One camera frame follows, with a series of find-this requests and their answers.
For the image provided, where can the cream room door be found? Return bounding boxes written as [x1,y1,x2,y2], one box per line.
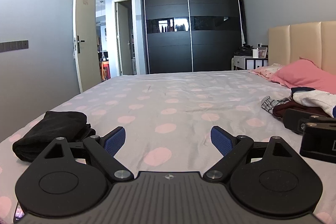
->
[73,0,101,94]

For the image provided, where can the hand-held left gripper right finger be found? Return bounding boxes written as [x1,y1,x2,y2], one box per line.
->
[203,126,302,182]

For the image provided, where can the black smartphone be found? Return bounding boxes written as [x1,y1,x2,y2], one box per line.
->
[13,202,26,223]

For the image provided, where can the hallway door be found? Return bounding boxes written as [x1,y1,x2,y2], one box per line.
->
[115,0,137,76]

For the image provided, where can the grey patterned garment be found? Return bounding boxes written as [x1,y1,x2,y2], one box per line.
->
[260,95,292,115]

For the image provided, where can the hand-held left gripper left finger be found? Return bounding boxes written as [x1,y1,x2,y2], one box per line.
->
[34,126,133,182]

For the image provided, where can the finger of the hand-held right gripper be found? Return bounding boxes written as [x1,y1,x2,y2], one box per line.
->
[283,108,329,134]

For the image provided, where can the white sweatshirt with navy lining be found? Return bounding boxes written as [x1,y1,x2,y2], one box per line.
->
[290,87,336,118]

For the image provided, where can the dark wall switch panel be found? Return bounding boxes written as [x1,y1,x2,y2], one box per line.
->
[0,40,29,53]

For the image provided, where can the maroon garment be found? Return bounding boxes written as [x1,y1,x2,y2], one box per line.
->
[273,101,331,122]

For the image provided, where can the black bag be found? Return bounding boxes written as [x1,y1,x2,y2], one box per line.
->
[238,45,254,56]

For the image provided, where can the white nightstand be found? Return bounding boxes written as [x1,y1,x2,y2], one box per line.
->
[232,55,269,71]

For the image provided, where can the dark sliding-door wardrobe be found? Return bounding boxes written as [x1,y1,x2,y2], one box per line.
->
[142,0,247,74]

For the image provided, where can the pink dotted pillow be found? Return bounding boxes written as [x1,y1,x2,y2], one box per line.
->
[249,63,285,80]

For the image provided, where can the black folded clothes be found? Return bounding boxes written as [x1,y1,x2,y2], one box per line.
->
[13,111,96,162]

